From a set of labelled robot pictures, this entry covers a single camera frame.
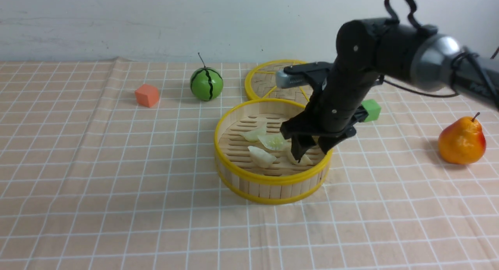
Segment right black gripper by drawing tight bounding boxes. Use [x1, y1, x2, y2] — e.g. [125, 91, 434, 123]
[280, 64, 382, 162]

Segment cream dumpling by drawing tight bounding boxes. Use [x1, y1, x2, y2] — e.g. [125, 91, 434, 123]
[248, 146, 277, 169]
[284, 147, 313, 166]

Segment pale green dumpling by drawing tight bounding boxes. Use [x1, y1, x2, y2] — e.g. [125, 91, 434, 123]
[240, 123, 267, 142]
[257, 133, 290, 151]

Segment bamboo steamer tray yellow rims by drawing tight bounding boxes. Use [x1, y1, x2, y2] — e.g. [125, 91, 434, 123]
[214, 99, 332, 205]

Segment green toy watermelon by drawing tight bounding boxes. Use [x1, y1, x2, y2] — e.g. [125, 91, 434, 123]
[189, 53, 223, 101]

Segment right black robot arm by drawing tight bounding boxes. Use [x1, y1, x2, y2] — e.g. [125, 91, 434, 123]
[276, 18, 498, 161]

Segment bamboo steamer lid yellow rim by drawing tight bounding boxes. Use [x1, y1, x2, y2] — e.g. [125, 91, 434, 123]
[244, 59, 313, 105]

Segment green foam cube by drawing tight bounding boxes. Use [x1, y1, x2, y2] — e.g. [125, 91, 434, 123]
[361, 99, 382, 122]

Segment orange red toy pear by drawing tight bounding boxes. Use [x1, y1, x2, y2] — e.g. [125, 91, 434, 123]
[438, 112, 487, 165]

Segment orange foam cube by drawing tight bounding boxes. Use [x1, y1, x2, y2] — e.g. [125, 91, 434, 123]
[135, 84, 160, 108]

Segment pink checked tablecloth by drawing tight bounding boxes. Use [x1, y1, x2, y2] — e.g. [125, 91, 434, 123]
[0, 59, 498, 270]

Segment right black cable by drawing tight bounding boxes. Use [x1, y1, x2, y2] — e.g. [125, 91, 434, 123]
[377, 0, 499, 98]

